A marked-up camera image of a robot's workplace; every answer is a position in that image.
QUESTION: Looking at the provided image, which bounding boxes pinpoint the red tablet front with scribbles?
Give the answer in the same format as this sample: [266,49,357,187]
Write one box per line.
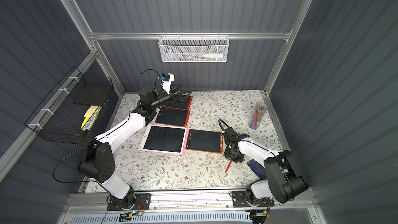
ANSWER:
[155,107,190,127]

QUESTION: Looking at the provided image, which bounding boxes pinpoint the clear cup of pencils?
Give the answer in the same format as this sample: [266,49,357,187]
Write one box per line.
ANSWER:
[249,102,267,130]

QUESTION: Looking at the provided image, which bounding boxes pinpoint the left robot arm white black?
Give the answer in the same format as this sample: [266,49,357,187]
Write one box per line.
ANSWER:
[77,82,192,205]

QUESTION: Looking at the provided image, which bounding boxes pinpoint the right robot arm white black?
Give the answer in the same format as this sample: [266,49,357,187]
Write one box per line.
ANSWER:
[222,127,309,204]

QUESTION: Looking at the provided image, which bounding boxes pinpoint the black wire wall basket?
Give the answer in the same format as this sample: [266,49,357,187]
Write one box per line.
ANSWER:
[25,69,119,144]

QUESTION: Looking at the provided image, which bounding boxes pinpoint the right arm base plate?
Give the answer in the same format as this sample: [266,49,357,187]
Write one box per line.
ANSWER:
[229,189,275,208]

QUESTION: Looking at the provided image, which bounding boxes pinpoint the black pad in basket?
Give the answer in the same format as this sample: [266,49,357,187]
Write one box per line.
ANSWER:
[73,85,112,106]

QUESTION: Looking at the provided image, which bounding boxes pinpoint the white wire mesh basket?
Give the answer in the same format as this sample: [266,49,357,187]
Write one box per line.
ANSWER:
[158,36,230,63]

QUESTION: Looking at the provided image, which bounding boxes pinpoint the dark blue notebook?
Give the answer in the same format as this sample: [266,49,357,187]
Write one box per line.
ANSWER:
[247,160,267,180]

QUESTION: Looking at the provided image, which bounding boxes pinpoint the yellow sticky notes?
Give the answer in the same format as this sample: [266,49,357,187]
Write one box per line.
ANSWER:
[81,105,102,130]

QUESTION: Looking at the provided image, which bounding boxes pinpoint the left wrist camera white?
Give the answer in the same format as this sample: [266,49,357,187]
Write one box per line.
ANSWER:
[161,73,175,94]

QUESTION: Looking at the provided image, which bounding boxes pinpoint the red stylus diagonal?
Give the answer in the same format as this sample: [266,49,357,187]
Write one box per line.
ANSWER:
[225,160,232,173]

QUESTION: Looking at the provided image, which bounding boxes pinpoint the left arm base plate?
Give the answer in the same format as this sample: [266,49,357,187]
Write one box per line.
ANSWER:
[106,193,152,211]

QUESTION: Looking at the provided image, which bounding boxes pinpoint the pink white writing tablet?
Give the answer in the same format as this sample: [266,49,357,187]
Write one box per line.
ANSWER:
[138,124,189,155]

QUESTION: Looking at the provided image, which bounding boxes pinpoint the white marker in basket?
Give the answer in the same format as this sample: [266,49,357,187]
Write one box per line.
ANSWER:
[202,54,224,60]

